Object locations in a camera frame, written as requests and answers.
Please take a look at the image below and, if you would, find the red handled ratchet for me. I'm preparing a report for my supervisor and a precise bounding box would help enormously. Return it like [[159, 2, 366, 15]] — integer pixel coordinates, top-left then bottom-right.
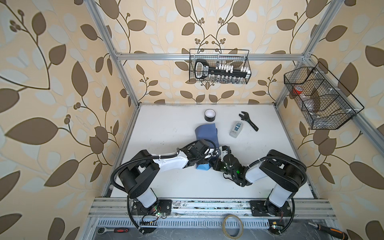
[[96, 227, 129, 235]]

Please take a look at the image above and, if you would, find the white tape dispenser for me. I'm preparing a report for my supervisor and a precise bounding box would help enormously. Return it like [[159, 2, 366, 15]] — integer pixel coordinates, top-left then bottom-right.
[[230, 121, 244, 138]]

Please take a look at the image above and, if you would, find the right wire basket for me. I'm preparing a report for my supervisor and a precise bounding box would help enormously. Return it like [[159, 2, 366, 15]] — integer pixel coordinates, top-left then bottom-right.
[[284, 62, 364, 130]]

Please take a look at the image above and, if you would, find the socket set holder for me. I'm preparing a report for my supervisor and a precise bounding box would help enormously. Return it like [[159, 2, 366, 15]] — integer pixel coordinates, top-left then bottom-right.
[[192, 60, 252, 81]]

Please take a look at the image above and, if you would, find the wire basket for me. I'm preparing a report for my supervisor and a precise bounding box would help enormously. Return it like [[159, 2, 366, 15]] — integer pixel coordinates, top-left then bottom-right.
[[284, 62, 364, 130], [189, 48, 252, 85]]

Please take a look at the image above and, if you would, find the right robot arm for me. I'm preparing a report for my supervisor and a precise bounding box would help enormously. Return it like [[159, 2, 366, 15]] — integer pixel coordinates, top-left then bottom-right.
[[210, 146, 308, 235]]

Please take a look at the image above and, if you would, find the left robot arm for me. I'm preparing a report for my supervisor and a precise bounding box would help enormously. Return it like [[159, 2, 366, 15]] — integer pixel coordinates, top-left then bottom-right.
[[110, 139, 219, 235]]

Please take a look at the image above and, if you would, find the clear tape ring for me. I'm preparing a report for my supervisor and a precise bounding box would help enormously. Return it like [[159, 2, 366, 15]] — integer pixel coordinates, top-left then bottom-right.
[[221, 214, 244, 240]]

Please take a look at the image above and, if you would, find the black adjustable wrench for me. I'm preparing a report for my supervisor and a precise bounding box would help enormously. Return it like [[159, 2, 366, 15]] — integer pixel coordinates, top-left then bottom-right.
[[239, 111, 259, 132]]

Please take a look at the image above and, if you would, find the red object in basket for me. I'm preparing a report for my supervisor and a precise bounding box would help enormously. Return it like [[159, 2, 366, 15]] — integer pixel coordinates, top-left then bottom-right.
[[292, 86, 304, 96]]

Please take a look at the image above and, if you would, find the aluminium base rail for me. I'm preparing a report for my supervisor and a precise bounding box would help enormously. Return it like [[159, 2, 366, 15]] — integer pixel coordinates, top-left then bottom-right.
[[88, 198, 337, 220]]

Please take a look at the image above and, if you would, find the black tape roll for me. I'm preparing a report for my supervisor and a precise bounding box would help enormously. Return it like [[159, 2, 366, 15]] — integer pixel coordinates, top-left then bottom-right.
[[204, 109, 216, 122]]

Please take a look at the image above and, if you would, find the orange handled screwdriver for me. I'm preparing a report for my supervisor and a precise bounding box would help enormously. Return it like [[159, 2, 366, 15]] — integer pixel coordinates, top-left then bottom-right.
[[308, 223, 349, 240]]

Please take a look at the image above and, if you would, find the back wire basket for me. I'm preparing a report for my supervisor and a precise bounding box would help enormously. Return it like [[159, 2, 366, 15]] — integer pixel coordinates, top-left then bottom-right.
[[189, 48, 252, 85]]

